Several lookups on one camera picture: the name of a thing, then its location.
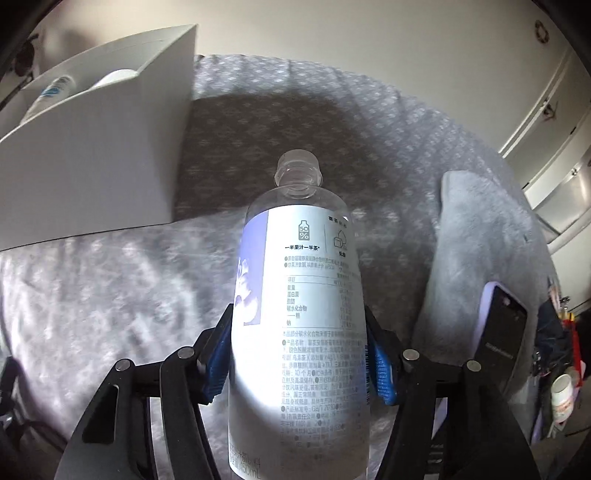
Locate clear plastic drink bottle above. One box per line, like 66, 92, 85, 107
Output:
228, 150, 370, 479

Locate white blue-print spray bottle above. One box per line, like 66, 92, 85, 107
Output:
20, 75, 76, 124

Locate small white jar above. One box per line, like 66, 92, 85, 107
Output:
550, 373, 574, 423

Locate smartphone with purple case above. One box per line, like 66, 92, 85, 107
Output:
472, 281, 528, 393

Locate grey patterned bed sheet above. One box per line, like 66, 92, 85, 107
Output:
0, 54, 555, 480

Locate white cardboard storage box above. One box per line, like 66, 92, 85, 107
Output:
1, 25, 197, 249

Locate white closet door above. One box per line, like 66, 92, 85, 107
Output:
501, 50, 590, 314

